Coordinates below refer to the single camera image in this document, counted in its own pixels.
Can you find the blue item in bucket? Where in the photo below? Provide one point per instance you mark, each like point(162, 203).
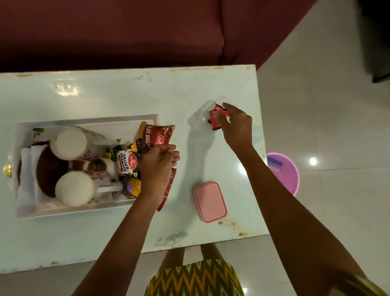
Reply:
point(274, 161)

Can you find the person's left fingers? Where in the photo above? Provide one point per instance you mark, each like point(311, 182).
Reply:
point(169, 154)

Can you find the long red snack packet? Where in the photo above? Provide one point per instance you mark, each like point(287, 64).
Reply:
point(166, 195)

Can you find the zigzag patterned dress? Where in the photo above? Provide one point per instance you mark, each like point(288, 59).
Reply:
point(195, 280)

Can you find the clear plastic container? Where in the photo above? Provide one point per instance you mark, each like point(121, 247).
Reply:
point(199, 117)

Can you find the dark brown snack packet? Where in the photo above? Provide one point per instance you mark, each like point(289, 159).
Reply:
point(138, 147)

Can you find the white peanut packet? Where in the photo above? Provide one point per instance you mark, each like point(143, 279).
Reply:
point(128, 161)

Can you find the gold knob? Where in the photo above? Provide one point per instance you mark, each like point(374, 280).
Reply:
point(7, 170)

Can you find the pink lidded box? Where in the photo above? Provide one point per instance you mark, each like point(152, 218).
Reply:
point(210, 202)

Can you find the purple yellow snack packet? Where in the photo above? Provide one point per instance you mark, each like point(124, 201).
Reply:
point(133, 187)

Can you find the green packet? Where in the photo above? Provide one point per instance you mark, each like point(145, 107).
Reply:
point(112, 154)

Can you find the small patterned cup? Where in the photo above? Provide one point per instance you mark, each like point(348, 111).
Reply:
point(97, 166)

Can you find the small red packet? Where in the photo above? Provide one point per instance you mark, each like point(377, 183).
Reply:
point(215, 120)

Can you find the maroon sofa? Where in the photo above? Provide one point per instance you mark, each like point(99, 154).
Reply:
point(137, 30)

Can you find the person's leg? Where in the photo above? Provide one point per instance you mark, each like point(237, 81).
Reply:
point(173, 259)
point(211, 251)

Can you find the person's right forearm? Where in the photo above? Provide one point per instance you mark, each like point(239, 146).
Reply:
point(292, 219)

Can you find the person's left forearm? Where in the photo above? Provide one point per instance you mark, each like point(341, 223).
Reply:
point(122, 244)

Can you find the person's left leg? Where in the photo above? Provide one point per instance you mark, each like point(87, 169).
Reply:
point(173, 259)

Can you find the person's right hand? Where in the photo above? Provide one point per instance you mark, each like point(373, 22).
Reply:
point(239, 129)

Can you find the white patterned mug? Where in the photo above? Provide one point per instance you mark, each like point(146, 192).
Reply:
point(76, 189)
point(68, 143)

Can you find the white tray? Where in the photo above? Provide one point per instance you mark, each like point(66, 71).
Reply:
point(122, 125)

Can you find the person's right leg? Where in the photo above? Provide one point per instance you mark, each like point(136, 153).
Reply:
point(211, 251)

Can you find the person's left hand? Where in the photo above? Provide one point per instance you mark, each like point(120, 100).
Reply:
point(155, 173)

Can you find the person's right thumb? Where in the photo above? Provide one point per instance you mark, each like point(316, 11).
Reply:
point(224, 120)

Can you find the dark furniture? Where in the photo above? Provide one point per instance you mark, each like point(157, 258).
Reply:
point(376, 36)

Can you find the pink bucket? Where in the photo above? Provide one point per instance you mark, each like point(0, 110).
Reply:
point(288, 177)

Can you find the white napkin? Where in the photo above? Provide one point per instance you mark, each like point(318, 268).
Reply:
point(26, 183)

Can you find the brown bowl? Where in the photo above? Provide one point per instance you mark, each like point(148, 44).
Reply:
point(50, 173)

